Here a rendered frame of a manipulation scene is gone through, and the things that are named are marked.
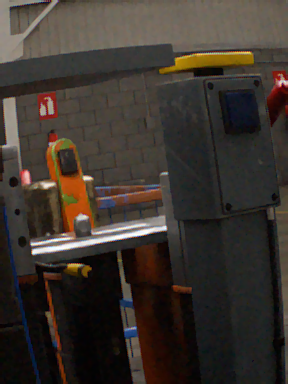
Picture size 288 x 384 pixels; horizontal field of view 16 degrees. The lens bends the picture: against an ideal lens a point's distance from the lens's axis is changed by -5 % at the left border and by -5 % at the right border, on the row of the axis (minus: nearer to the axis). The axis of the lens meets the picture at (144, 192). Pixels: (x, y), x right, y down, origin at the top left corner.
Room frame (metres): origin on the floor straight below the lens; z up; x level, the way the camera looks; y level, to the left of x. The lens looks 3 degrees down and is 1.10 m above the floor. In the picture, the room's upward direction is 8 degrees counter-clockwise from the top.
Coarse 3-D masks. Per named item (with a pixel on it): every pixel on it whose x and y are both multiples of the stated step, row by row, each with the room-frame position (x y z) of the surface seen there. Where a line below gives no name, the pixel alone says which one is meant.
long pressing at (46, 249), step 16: (128, 224) 1.25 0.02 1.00; (144, 224) 1.22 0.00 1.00; (160, 224) 1.19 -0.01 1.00; (32, 240) 1.19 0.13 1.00; (48, 240) 1.17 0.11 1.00; (64, 240) 1.17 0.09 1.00; (80, 240) 1.12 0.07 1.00; (96, 240) 1.07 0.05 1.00; (112, 240) 1.08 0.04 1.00; (128, 240) 1.09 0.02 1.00; (144, 240) 1.10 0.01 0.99; (160, 240) 1.11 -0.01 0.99; (48, 256) 1.04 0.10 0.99; (64, 256) 1.05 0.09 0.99; (80, 256) 1.06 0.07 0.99
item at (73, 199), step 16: (64, 144) 1.32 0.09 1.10; (48, 160) 1.32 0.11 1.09; (64, 160) 1.30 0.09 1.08; (64, 176) 1.31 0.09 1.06; (80, 176) 1.32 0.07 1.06; (64, 192) 1.30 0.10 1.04; (80, 192) 1.31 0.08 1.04; (64, 208) 1.30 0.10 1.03; (80, 208) 1.30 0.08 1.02; (64, 224) 1.30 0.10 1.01
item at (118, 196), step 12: (96, 192) 3.62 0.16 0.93; (108, 192) 3.53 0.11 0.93; (120, 192) 3.44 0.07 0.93; (132, 192) 3.36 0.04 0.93; (144, 192) 2.98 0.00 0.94; (156, 192) 2.99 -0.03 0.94; (108, 204) 2.93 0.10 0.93; (120, 204) 2.95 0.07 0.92; (132, 204) 2.96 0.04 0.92; (156, 204) 3.25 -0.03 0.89; (120, 300) 3.56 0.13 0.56; (132, 300) 3.50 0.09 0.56; (132, 336) 2.94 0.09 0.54
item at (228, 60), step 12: (180, 60) 0.84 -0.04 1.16; (192, 60) 0.83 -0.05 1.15; (204, 60) 0.82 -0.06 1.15; (216, 60) 0.83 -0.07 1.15; (228, 60) 0.84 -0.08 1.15; (240, 60) 0.84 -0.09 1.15; (252, 60) 0.85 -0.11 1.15; (168, 72) 0.86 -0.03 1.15; (180, 72) 0.87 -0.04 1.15; (192, 72) 0.88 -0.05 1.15; (204, 72) 0.85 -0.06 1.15; (216, 72) 0.85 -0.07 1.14
